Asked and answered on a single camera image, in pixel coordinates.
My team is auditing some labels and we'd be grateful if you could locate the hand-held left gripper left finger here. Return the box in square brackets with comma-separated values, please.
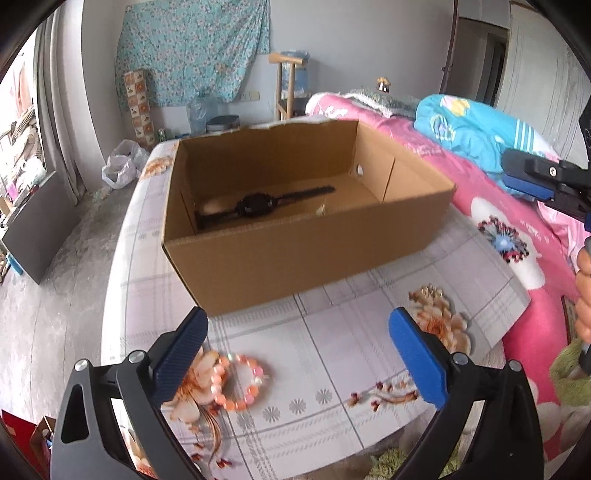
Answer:
[50, 306, 209, 480]

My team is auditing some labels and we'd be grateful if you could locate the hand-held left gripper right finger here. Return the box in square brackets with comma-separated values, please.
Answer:
[388, 307, 543, 480]

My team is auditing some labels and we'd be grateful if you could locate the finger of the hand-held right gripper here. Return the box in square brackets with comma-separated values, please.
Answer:
[503, 174, 555, 202]
[502, 148, 561, 188]

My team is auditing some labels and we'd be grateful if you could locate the pink bead bracelet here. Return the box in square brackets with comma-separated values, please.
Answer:
[211, 353, 271, 412]

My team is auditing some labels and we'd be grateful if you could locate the brown cardboard box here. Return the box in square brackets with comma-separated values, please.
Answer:
[161, 117, 457, 317]

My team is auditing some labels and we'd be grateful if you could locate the person's right forearm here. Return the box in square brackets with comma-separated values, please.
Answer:
[549, 337, 591, 398]

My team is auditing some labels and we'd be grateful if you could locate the person's right hand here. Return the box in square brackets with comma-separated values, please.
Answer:
[573, 249, 591, 344]

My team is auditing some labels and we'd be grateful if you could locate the pink floral blanket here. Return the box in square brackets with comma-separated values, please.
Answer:
[305, 91, 591, 478]

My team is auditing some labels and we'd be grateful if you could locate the blue printed blanket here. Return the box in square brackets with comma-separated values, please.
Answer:
[413, 93, 561, 185]

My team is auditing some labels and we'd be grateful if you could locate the white wardrobe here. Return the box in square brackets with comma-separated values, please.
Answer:
[494, 0, 591, 162]

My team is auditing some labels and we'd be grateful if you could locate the green fuzzy garment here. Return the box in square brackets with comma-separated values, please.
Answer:
[369, 443, 462, 480]

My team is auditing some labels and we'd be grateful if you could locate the grey knitted blanket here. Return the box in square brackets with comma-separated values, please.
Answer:
[344, 88, 423, 118]

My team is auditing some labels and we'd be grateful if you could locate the small cardboard box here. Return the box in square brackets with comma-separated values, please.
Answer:
[30, 415, 58, 467]

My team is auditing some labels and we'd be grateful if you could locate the black wristwatch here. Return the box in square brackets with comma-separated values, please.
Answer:
[196, 185, 336, 230]

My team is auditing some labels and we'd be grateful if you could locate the red box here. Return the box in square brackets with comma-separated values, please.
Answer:
[0, 410, 47, 478]

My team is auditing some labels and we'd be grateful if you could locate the dark grey board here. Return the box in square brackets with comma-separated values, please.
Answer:
[1, 170, 86, 284]

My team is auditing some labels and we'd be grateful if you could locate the white plastic bag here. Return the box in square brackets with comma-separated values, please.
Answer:
[102, 139, 149, 189]

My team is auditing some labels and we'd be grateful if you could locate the clear water jug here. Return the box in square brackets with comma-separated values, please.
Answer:
[187, 97, 218, 134]

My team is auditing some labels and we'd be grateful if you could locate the orange patterned roll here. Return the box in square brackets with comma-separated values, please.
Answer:
[124, 69, 155, 151]

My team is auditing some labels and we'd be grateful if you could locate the grey curtain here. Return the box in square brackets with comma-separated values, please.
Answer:
[34, 9, 93, 204]

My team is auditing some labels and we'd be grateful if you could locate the wooden stand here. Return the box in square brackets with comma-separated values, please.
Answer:
[269, 52, 310, 121]

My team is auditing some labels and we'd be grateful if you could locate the teal floral wall cloth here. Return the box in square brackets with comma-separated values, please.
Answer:
[115, 0, 271, 109]

